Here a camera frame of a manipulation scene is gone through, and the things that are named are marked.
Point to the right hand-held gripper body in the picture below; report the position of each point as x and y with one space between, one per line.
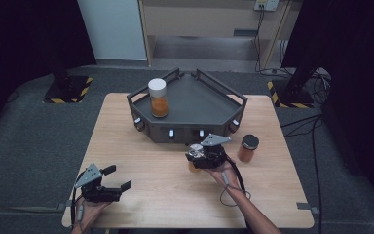
212 156

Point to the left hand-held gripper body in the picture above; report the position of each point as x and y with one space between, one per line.
94 191

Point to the silver lid glass spice jar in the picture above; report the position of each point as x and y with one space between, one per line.
195 151

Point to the black lid glass spice jar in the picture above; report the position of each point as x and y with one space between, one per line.
246 154

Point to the dark grey spice rack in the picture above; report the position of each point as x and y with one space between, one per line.
194 104

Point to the white lid glass spice jar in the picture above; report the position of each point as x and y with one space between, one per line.
159 107

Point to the person's left hand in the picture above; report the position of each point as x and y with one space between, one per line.
89 211

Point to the person's right hand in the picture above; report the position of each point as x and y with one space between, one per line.
227 175

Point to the grey table clamp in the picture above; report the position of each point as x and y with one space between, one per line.
306 207
63 205

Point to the black stand with striped base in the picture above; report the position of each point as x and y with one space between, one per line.
292 96
68 89

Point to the beige wooden cabinet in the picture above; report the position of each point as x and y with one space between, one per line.
191 19

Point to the white panel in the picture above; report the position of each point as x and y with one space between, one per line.
113 29

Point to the black curtain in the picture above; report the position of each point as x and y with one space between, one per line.
354 32
13 32

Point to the grey wall plate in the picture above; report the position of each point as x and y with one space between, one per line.
245 32

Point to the white wall socket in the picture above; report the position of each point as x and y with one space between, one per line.
267 5

